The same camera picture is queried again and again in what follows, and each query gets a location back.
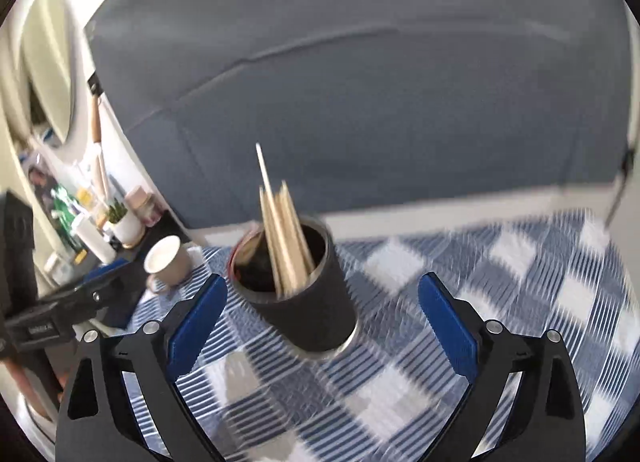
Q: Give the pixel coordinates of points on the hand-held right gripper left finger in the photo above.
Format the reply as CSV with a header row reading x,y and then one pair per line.
x,y
197,327

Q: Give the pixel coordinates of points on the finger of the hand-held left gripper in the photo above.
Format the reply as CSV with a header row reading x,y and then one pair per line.
x,y
95,292

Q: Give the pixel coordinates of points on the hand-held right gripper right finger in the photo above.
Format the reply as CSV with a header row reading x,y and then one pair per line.
x,y
447,327

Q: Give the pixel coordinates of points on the wooden chopstick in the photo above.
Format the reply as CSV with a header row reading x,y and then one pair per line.
x,y
297,232
272,242
287,252
264,166

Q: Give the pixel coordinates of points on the black cylindrical utensil holder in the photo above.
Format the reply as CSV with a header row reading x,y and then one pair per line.
x,y
310,312

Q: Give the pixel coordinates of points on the small white jar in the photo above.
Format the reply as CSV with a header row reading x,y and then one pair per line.
x,y
59,269

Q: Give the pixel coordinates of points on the white bottle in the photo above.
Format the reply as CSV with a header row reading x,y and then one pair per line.
x,y
92,239

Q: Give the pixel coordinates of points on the green package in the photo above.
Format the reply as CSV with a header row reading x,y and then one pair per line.
x,y
65,217

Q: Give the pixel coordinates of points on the potted plant in white pot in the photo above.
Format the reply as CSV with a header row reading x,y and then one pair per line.
x,y
127,229

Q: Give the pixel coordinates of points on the white mug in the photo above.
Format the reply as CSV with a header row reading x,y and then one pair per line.
x,y
167,262

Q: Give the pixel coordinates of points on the blue patterned tablecloth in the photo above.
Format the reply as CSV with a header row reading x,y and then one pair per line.
x,y
400,392

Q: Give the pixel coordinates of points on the pink jar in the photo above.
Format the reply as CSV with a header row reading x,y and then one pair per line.
x,y
142,207

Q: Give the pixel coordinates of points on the black clip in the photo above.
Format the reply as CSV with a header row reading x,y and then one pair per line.
x,y
95,84

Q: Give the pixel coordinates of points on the oval mirror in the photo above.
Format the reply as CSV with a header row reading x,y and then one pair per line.
x,y
50,66

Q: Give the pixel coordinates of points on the grey sofa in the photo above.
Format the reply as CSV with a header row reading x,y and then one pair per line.
x,y
375,91

